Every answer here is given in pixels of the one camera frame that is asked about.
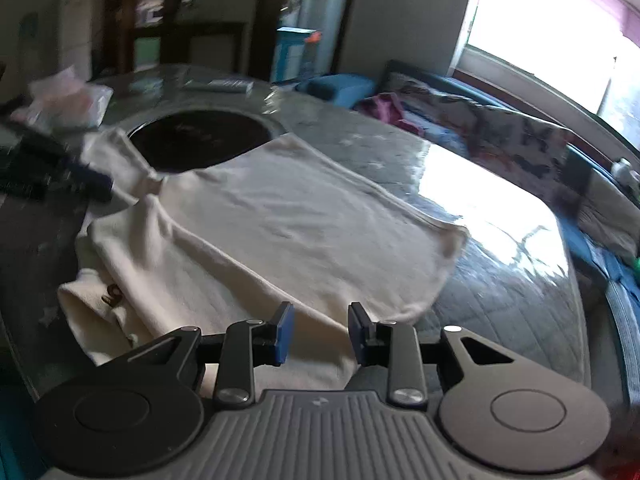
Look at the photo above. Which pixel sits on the round black induction cooktop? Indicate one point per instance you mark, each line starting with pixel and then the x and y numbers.
pixel 195 140

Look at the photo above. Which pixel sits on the white tissue pack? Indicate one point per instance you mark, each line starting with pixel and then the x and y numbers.
pixel 70 102

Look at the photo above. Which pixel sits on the pink cloth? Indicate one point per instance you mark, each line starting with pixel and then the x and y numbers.
pixel 387 107

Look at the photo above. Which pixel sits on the grey pillow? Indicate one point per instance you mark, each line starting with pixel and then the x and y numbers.
pixel 610 210

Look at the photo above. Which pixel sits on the window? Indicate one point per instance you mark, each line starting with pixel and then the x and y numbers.
pixel 540 35

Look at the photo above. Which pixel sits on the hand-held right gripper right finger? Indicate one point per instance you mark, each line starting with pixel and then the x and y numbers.
pixel 356 337

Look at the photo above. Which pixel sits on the square butterfly print pillow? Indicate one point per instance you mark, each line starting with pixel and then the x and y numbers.
pixel 520 145

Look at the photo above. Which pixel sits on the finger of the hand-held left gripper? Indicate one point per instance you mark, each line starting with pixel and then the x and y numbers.
pixel 92 185

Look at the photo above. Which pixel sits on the grey quilted table cover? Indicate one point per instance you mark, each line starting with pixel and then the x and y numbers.
pixel 500 310

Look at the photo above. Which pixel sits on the panda plush toy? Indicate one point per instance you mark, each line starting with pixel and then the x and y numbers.
pixel 627 170

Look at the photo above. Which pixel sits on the small clear plastic box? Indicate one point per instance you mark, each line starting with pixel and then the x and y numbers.
pixel 145 84

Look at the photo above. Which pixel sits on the dark wooden door frame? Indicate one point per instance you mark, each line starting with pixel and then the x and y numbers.
pixel 265 10

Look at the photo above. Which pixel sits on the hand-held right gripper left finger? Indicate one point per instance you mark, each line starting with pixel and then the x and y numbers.
pixel 284 337

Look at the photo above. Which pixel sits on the dark wall shelf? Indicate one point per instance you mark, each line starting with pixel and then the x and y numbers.
pixel 120 10

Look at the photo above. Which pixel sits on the blue and white toy cabinet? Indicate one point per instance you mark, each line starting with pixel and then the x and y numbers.
pixel 292 55

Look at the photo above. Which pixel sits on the cream sweater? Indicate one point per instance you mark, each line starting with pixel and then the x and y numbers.
pixel 275 220

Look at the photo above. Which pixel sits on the dark wooden cabinet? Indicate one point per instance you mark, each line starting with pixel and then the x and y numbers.
pixel 200 30

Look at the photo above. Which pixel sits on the grey remote control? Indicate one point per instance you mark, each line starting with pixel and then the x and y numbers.
pixel 220 86

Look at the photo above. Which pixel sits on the wide butterfly print pillow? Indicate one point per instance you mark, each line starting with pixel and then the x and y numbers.
pixel 435 95

